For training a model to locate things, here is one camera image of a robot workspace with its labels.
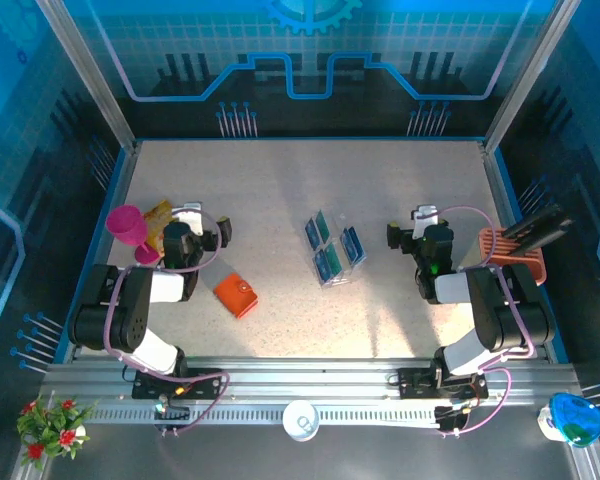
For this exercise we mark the orange card holder wallet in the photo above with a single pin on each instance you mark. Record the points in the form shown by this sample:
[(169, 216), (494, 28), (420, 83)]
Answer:
[(236, 295)]

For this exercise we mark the clear acrylic card stand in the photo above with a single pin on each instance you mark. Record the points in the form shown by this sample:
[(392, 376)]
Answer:
[(345, 272)]

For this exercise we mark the green credit card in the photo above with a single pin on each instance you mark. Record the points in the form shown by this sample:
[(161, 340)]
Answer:
[(322, 224), (335, 258)]

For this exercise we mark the blue credit card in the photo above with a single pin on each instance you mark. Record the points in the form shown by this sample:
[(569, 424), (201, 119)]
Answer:
[(322, 265), (353, 246), (311, 233)]

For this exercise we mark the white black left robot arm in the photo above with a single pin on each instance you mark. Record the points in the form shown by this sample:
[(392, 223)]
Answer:
[(130, 310)]

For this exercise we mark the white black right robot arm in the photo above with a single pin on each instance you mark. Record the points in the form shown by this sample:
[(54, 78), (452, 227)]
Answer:
[(500, 310)]

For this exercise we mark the yellow snack bag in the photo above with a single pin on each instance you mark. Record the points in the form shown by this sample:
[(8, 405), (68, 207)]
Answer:
[(157, 215)]

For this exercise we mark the pink plastic goblet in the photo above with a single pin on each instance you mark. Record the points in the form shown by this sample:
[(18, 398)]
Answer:
[(125, 225)]

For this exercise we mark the orange cream knife block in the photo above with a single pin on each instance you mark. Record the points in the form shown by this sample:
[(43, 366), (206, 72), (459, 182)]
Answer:
[(527, 270)]

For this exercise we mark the white paper cup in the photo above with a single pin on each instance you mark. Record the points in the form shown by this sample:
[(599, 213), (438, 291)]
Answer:
[(301, 420)]

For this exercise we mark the potted plant red flowers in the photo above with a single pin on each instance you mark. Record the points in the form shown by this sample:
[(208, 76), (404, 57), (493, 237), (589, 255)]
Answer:
[(52, 430)]

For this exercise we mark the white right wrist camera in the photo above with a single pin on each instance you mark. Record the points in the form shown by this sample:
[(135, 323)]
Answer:
[(424, 220)]

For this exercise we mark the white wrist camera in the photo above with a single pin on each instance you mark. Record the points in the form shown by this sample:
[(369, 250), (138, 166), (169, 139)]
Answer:
[(194, 217), (424, 220)]

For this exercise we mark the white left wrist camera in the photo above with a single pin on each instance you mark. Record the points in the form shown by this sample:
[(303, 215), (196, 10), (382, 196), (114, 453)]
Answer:
[(194, 217)]

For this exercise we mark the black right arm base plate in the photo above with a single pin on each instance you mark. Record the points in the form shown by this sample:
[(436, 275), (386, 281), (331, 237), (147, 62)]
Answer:
[(410, 385)]

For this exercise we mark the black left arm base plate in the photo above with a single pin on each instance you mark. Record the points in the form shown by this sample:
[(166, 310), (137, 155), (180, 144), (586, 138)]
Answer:
[(145, 387)]

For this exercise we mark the aluminium mounting rail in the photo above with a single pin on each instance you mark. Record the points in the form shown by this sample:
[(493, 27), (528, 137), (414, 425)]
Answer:
[(330, 380)]

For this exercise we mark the aluminium frame post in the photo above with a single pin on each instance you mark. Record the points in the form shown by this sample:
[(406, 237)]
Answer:
[(87, 75), (525, 75)]

